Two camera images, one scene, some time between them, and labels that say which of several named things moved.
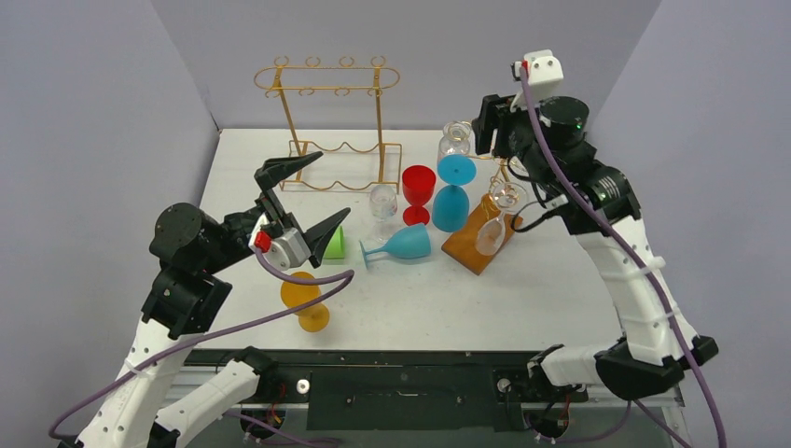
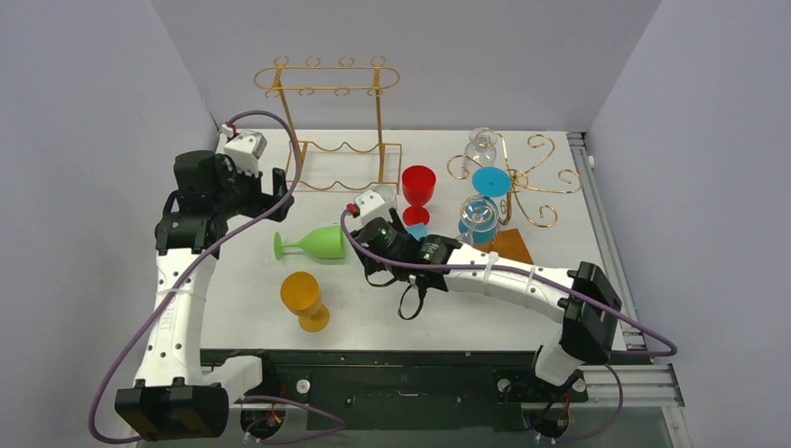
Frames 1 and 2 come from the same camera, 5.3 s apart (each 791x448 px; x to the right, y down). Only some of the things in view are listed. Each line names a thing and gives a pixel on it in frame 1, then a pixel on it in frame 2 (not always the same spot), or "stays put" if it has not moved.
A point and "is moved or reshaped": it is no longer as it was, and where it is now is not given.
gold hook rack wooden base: [462, 244] -> [492, 155]
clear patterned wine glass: [456, 138] is moved or reshaped
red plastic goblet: [419, 183] stays put
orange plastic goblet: [313, 319] stays put
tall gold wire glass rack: [336, 110] stays put
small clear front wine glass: [507, 197] -> [478, 216]
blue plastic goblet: [451, 207] -> [479, 215]
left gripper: [274, 172] -> [261, 202]
